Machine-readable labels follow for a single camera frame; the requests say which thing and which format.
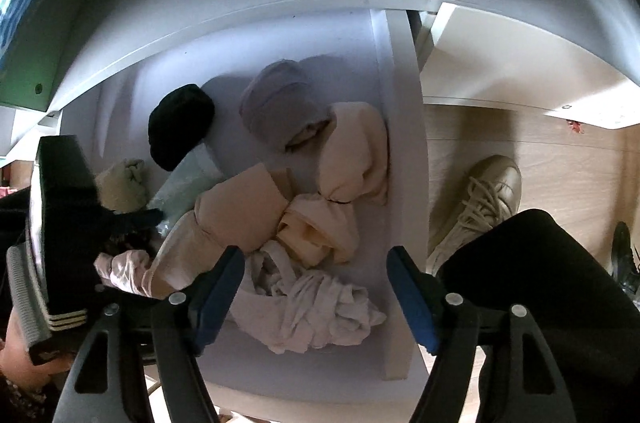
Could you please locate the pale sage cloth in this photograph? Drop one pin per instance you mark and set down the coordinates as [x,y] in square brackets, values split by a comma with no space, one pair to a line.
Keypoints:
[122,183]

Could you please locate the person's left forearm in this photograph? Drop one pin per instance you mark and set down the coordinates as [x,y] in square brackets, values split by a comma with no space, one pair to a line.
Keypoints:
[17,403]

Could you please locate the beige knotted tights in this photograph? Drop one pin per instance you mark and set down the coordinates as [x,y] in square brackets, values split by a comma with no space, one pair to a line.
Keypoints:
[355,153]

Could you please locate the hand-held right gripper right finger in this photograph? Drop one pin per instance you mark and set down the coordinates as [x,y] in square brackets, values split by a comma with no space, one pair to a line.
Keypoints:
[410,293]

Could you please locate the person's left hand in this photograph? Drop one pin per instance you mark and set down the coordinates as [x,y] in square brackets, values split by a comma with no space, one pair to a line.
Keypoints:
[15,353]

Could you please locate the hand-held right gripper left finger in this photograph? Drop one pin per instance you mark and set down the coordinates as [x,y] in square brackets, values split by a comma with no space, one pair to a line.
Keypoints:
[220,288]

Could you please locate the red scrap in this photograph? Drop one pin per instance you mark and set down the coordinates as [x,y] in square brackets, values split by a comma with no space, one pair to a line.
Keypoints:
[575,125]

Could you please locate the black lace cloth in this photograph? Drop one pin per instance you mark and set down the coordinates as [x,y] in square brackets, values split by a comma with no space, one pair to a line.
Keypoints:
[180,123]

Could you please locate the lavender grey cloth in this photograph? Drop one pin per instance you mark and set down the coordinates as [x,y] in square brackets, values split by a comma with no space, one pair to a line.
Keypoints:
[280,108]

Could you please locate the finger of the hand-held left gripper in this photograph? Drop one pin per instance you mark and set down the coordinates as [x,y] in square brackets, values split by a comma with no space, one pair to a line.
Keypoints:
[135,218]

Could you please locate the large beige tights bundle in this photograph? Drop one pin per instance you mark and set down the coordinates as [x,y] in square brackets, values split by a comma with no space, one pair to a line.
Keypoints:
[235,208]

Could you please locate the beige sneaker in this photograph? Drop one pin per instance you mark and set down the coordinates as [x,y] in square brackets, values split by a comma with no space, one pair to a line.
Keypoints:
[480,203]

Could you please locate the white cloth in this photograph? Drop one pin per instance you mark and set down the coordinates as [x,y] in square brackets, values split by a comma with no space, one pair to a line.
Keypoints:
[310,303]

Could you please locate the black shoe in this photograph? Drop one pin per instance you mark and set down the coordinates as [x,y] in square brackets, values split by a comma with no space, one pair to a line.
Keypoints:
[625,253]

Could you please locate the small beige cloth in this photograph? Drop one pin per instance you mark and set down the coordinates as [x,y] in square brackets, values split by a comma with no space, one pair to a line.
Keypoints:
[310,228]

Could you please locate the mint green cloth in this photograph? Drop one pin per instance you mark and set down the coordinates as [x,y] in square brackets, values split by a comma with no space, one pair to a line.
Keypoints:
[187,185]

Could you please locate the person's leg in black pants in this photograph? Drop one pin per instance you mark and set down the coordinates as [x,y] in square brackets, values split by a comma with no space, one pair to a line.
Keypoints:
[540,283]

